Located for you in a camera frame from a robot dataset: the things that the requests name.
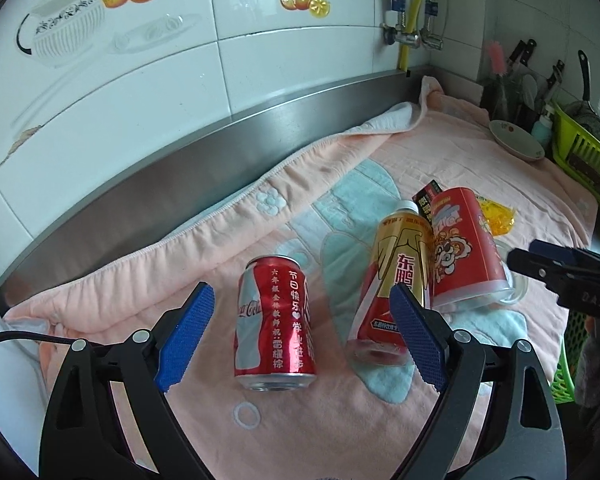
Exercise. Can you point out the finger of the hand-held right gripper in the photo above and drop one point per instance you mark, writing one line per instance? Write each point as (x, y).
(545, 267)
(555, 251)

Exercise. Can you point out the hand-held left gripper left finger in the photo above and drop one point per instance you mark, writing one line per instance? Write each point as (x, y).
(185, 340)

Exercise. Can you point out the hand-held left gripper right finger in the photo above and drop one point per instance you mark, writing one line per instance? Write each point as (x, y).
(420, 340)

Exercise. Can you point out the red and gold drink bottle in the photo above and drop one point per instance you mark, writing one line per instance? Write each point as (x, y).
(395, 260)

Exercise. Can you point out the red snack canister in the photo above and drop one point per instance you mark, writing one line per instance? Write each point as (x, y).
(460, 255)

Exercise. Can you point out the red cola can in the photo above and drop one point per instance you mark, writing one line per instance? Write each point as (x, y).
(270, 320)

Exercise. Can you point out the green plastic basket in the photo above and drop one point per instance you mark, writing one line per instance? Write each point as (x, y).
(565, 380)

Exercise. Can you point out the yellow plastic wrapper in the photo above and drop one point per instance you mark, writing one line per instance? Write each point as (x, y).
(497, 217)

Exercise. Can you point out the green dish rack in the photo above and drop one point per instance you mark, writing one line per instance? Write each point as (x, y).
(587, 155)

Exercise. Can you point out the white bowl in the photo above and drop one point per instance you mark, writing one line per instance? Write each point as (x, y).
(515, 140)

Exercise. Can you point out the teal bottle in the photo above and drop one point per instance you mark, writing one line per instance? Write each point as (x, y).
(542, 127)

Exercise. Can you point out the red and black wrapper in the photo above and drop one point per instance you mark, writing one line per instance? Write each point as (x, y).
(426, 192)

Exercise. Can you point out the pink towel blanket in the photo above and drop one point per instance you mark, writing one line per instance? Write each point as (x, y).
(305, 435)

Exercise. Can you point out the dark knife holder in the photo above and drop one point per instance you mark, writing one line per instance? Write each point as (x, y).
(502, 97)

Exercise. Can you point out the white appliance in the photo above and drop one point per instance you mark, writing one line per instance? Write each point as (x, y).
(5, 375)

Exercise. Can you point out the pink brush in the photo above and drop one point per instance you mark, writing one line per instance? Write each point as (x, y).
(496, 60)

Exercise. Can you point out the metal pipe valve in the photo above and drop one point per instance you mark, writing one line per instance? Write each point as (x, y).
(412, 37)

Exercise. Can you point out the yellow gas pipe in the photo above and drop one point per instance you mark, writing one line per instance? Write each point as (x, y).
(415, 5)

